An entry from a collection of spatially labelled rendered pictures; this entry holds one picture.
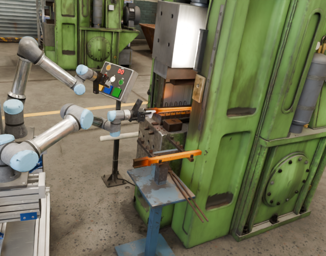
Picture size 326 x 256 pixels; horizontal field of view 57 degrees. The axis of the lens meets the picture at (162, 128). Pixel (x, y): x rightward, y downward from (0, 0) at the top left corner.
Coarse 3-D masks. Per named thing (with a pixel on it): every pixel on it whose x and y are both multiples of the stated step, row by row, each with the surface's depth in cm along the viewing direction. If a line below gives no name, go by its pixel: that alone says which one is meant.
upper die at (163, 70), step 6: (156, 60) 217; (156, 66) 218; (162, 66) 210; (156, 72) 219; (162, 72) 211; (168, 72) 206; (174, 72) 209; (180, 72) 211; (186, 72) 213; (192, 72) 216; (168, 78) 208; (174, 78) 211; (180, 78) 213; (186, 78) 216; (192, 78) 218
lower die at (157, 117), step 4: (160, 112) 223; (172, 112) 229; (176, 112) 230; (184, 112) 232; (188, 112) 233; (152, 116) 232; (156, 116) 226; (160, 116) 221; (164, 116) 221; (168, 116) 223; (172, 116) 224; (176, 116) 226; (184, 116) 230; (188, 116) 232; (156, 120) 227; (160, 120) 221; (160, 124) 222
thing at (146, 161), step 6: (192, 150) 179; (198, 150) 180; (156, 156) 167; (162, 156) 168; (168, 156) 169; (174, 156) 170; (180, 156) 172; (186, 156) 175; (138, 162) 160; (144, 162) 162; (150, 162) 162; (156, 162) 165
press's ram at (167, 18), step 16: (160, 16) 206; (176, 16) 188; (192, 16) 191; (160, 32) 208; (176, 32) 190; (192, 32) 196; (160, 48) 210; (176, 48) 196; (192, 48) 201; (176, 64) 201; (192, 64) 207
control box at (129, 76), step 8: (104, 64) 265; (112, 64) 260; (104, 72) 263; (112, 72) 258; (120, 72) 254; (128, 72) 250; (136, 72) 253; (128, 80) 248; (104, 88) 259; (112, 88) 254; (120, 88) 250; (128, 88) 251; (112, 96) 252; (120, 96) 249; (128, 96) 254
